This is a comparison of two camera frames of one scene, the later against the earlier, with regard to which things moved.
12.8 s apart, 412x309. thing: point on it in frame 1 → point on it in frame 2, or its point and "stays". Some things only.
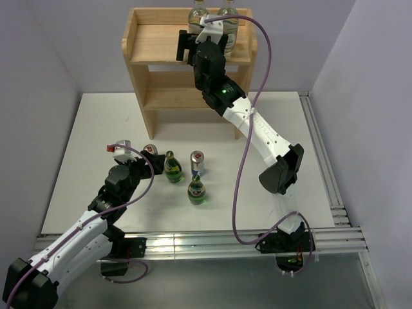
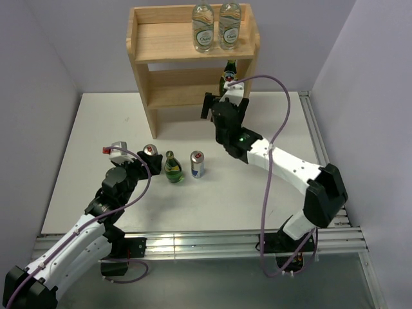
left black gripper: x=156 y=161 stays
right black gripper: x=186 y=42 → x=208 y=103
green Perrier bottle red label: x=196 y=190 → x=229 y=74
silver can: x=197 y=163 stays
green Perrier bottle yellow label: x=173 y=168 stays
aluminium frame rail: x=346 y=238 stays
